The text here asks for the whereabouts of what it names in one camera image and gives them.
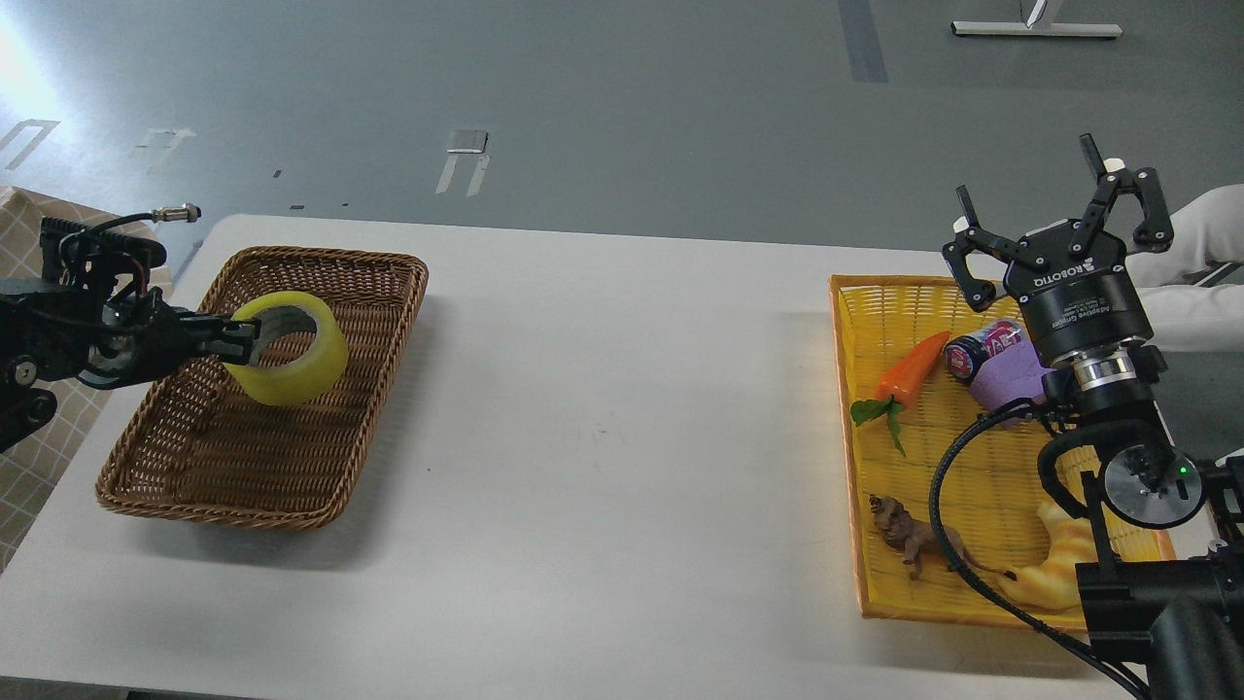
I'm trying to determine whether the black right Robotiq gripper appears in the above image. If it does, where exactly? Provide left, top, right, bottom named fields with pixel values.
left=940, top=133, right=1174, bottom=366

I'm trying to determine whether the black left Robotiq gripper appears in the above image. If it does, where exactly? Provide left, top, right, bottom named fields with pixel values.
left=92, top=292, right=260, bottom=385

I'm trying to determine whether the yellow tape roll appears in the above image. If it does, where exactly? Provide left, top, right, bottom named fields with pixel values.
left=225, top=291, right=348, bottom=407

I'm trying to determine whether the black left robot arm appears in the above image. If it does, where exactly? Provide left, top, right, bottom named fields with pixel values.
left=1, top=204, right=262, bottom=449

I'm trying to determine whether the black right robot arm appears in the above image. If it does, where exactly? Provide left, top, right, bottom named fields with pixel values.
left=928, top=134, right=1243, bottom=699

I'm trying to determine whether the brown wicker basket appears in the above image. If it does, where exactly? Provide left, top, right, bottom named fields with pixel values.
left=96, top=245, right=430, bottom=528

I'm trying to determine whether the purple foam block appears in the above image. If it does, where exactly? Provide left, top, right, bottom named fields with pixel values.
left=968, top=339, right=1052, bottom=412

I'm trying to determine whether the small soda can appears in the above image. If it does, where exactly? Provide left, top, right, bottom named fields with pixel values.
left=943, top=318, right=1025, bottom=384

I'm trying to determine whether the white clothed person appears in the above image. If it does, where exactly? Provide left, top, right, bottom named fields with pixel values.
left=1125, top=185, right=1243, bottom=353

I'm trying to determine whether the yellow plastic basket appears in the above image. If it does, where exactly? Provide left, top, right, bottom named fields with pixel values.
left=829, top=274, right=1050, bottom=629

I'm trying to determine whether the orange toy carrot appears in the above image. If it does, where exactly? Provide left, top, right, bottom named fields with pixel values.
left=848, top=331, right=950, bottom=458

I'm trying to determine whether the white stand base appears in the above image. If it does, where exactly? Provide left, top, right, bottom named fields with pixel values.
left=950, top=1, right=1123, bottom=40

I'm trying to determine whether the brown toy lion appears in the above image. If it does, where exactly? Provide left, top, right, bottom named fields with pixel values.
left=868, top=495, right=1015, bottom=579

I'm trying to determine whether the yellow toy croissant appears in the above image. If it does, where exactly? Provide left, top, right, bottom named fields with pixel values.
left=996, top=500, right=1098, bottom=610

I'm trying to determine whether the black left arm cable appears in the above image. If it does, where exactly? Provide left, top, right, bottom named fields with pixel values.
left=58, top=203, right=202, bottom=293

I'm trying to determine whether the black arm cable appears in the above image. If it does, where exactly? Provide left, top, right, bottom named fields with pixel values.
left=58, top=203, right=202, bottom=293
left=927, top=403, right=1153, bottom=700

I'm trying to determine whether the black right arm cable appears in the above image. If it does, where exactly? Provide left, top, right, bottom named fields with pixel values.
left=927, top=403, right=1153, bottom=700

